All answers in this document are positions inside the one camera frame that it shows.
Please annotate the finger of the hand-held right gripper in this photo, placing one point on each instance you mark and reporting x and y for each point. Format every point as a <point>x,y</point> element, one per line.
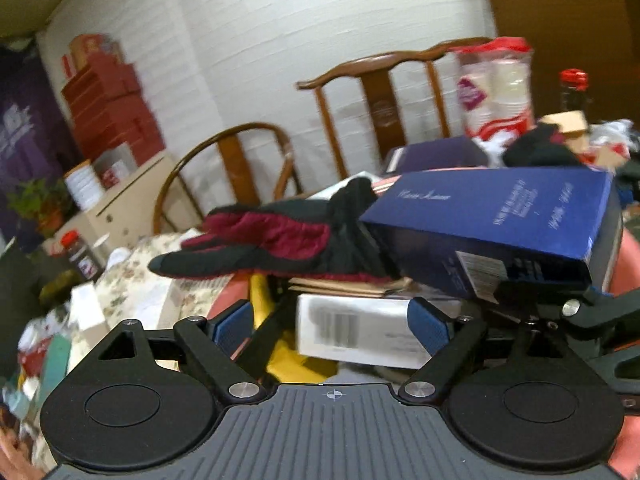
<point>625,375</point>
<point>575,310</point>

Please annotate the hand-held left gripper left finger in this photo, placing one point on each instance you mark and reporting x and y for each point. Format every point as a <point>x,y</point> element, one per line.
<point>232,329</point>

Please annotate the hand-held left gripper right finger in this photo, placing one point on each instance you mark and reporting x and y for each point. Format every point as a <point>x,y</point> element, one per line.
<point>428,329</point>

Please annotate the white box with barcode label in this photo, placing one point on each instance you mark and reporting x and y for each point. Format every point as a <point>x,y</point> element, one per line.
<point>360,332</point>

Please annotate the pink plastic basin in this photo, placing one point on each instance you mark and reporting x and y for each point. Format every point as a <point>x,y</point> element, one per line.
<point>630,265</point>

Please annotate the navy blue carton box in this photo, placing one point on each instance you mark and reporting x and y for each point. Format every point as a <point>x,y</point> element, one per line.
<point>500,210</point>

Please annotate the floral tablecloth desktop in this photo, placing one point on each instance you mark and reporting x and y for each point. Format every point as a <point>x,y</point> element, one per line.
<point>130,280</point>

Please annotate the yellow plastic item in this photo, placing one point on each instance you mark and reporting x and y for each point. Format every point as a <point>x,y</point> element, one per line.
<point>285,355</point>

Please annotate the flat brown cardboard sheets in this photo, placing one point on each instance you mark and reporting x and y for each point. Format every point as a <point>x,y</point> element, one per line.
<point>350,287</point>

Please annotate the red and black glove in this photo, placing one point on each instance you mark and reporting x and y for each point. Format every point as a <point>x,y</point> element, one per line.
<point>280,240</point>

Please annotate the small white box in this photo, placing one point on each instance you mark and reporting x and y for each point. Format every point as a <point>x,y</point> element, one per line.
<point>87,310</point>

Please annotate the black cloth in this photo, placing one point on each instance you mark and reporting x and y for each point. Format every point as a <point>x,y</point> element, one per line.
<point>540,152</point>

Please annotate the white cabinet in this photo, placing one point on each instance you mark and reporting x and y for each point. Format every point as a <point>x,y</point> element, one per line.
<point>135,200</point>

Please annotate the small jar with red lid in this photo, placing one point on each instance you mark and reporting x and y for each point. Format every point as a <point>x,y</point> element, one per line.
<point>80,257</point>

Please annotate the round-backed wooden chair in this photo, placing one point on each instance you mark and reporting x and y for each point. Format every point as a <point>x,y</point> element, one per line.
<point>235,160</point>

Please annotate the dark purple box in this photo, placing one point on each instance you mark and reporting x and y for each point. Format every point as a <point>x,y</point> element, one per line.
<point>435,155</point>

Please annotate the green sheet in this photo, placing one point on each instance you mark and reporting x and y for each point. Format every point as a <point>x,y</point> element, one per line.
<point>55,370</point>

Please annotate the small open cardboard box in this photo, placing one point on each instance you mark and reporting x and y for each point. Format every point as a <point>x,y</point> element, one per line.
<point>570,122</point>

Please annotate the red and white box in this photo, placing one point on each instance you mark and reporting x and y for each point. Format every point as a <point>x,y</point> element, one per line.
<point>117,170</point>

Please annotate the white canister with orange lid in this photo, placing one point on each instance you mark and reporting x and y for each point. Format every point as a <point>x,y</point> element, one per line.
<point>85,185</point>

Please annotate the dark bottle with red cap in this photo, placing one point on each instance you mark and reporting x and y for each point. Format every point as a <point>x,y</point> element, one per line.
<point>574,95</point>

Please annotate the potted green plant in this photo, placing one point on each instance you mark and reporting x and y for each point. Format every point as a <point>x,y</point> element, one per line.
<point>42,205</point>

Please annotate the straight-backed wooden chair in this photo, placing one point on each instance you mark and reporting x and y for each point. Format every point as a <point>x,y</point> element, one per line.
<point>382,105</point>

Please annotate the pack of paper cups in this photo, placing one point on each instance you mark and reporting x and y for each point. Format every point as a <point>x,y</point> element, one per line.
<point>495,90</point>

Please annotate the stack of red boxes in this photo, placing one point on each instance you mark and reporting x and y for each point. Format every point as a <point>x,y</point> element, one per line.
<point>120,120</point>

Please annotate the brown wooden wardrobe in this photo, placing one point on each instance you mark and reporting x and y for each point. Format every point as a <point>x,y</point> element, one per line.
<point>565,10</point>

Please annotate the purple wall banner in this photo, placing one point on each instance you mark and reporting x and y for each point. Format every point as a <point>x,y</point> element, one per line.
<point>25,125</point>

